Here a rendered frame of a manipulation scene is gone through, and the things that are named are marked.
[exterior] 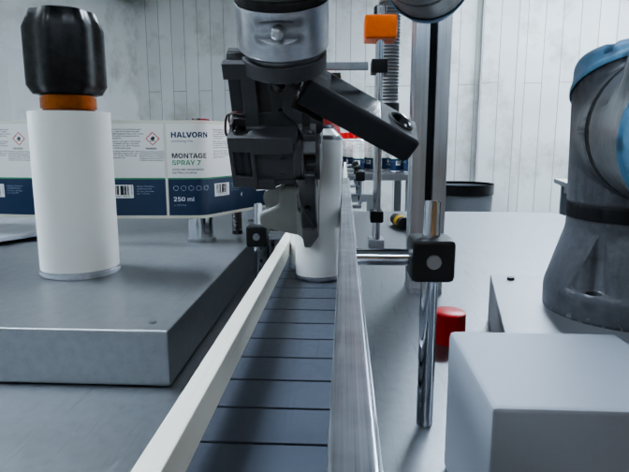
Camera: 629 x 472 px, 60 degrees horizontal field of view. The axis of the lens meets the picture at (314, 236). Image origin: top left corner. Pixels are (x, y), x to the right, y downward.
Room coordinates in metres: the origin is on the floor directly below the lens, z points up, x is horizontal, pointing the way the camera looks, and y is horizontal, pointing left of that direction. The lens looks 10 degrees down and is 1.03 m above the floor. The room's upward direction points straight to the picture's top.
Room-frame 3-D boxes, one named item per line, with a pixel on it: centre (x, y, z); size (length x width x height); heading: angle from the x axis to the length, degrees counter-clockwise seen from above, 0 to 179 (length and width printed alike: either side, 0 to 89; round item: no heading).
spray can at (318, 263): (0.62, 0.00, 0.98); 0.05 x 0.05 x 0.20
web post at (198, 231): (0.85, 0.18, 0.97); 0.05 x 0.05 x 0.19
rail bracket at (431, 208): (0.37, -0.06, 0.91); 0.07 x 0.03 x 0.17; 87
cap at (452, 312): (0.54, -0.14, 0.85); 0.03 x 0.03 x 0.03
